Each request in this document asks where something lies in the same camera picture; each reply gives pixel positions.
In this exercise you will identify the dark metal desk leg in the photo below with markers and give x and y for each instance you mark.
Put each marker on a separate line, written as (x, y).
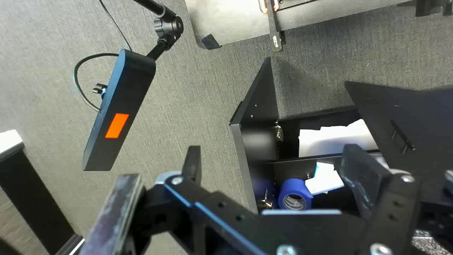
(275, 26)

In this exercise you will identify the blue tape roll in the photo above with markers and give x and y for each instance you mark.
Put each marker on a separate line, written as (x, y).
(294, 195)

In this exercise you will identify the large white paper sheet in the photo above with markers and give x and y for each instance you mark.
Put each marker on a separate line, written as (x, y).
(331, 140)

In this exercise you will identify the black white-topped furniture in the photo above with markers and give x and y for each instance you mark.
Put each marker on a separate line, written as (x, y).
(29, 199)

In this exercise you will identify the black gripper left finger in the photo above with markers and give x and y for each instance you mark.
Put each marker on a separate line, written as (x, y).
(110, 222)

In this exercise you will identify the black cabinet body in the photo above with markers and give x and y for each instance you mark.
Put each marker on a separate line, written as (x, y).
(288, 165)

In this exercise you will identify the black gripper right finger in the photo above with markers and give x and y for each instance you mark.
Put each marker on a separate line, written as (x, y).
(377, 189)

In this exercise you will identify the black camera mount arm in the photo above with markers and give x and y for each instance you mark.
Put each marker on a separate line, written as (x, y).
(166, 29)

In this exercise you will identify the black stereo camera orange sticker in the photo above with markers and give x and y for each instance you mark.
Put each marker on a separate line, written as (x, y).
(118, 114)

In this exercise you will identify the plain black cabinet door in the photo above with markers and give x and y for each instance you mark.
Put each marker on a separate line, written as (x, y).
(260, 101)

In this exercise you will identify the dark blue object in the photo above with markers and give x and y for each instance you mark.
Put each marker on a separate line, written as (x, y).
(264, 192)

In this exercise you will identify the black cabinet door with slots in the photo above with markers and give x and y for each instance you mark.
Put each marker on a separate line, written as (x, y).
(416, 123)

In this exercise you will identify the grey desk panel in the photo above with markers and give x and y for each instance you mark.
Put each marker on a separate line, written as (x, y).
(236, 16)

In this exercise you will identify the small white paper piece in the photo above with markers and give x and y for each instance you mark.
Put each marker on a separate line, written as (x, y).
(325, 179)

